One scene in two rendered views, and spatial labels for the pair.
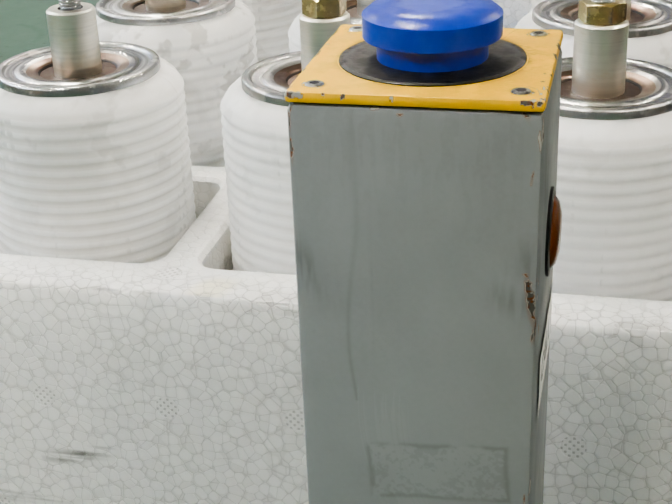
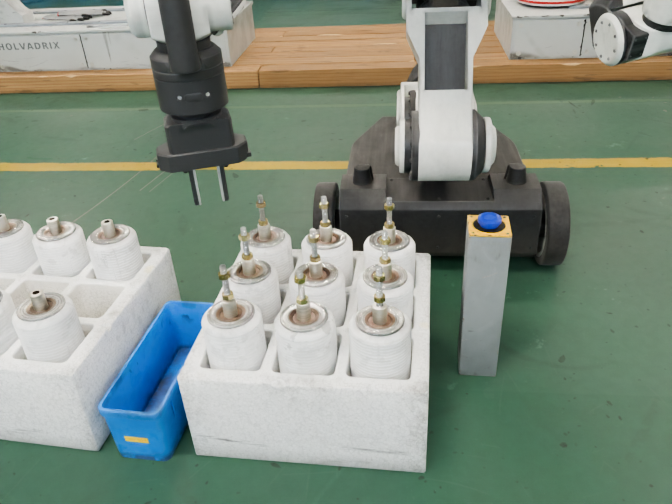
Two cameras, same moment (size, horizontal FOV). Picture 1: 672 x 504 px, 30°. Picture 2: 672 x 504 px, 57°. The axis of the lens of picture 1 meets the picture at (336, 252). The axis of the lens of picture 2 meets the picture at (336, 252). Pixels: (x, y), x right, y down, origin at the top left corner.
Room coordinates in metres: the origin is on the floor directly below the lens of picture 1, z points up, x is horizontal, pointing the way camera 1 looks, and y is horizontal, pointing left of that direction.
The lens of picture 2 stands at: (0.68, 0.86, 0.85)
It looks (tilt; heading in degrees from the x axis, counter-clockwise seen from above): 32 degrees down; 266
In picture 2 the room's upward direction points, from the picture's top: 3 degrees counter-clockwise
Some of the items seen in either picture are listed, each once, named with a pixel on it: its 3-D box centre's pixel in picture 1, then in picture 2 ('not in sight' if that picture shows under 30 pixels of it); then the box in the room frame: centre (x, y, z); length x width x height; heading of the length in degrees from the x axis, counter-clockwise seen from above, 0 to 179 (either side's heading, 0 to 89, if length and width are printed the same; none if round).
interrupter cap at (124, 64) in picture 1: (78, 70); (379, 320); (0.56, 0.12, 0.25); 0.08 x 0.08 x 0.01
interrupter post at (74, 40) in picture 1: (74, 43); (379, 313); (0.56, 0.12, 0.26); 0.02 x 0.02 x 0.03
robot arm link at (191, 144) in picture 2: not in sight; (196, 117); (0.79, 0.06, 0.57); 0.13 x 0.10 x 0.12; 9
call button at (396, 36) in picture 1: (432, 39); (489, 222); (0.35, -0.03, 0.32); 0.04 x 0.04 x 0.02
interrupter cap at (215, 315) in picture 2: not in sight; (230, 313); (0.79, 0.06, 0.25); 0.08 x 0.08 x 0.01
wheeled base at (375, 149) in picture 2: not in sight; (433, 148); (0.29, -0.66, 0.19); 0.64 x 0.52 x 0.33; 78
